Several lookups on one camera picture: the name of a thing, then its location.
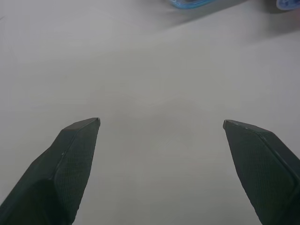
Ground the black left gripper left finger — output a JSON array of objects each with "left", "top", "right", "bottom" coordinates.
[{"left": 0, "top": 117, "right": 101, "bottom": 225}]

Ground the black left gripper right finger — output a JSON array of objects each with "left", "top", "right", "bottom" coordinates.
[{"left": 223, "top": 119, "right": 300, "bottom": 225}]

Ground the blue transparent container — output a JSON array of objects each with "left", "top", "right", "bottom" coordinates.
[{"left": 169, "top": 0, "right": 214, "bottom": 9}]

